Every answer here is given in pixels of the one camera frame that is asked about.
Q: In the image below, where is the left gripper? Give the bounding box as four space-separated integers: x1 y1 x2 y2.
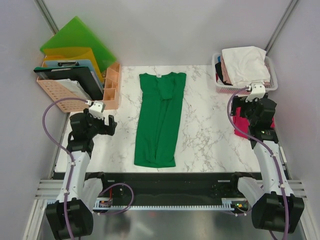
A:
83 108 117 138

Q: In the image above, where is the green t shirt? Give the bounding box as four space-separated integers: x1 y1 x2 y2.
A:
134 72 187 168

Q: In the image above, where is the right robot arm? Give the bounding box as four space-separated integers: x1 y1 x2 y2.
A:
227 96 305 239

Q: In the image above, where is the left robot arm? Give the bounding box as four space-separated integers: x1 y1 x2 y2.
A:
45 109 117 240

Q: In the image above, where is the red t shirt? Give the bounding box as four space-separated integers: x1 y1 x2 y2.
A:
232 114 275 140

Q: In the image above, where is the white laundry basket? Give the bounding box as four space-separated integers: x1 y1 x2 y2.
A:
212 52 278 94

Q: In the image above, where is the pink t shirt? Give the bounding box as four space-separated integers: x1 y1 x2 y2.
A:
221 60 271 87

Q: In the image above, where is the peach file organizer basket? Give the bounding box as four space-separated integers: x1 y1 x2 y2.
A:
36 62 122 113

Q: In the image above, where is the black t shirt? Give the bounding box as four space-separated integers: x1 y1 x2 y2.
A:
215 62 223 81

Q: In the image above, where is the black binder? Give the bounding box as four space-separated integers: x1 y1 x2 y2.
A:
33 66 103 100

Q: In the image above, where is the blue clipboard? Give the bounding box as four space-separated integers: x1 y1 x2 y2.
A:
44 59 104 88

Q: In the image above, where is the yellow plastic folder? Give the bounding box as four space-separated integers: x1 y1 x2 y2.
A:
44 47 103 83

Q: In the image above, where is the green plastic folder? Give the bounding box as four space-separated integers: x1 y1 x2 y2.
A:
40 16 117 71

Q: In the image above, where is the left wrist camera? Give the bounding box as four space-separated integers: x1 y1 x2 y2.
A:
86 100 106 120

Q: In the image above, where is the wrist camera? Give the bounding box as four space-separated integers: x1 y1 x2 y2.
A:
86 100 106 120
245 81 266 103

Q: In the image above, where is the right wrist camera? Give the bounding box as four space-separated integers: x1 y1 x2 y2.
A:
245 81 266 103

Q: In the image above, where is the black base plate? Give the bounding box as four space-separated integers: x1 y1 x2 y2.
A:
84 171 260 201

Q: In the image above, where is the white cable duct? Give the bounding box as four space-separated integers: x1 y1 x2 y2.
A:
93 199 235 211

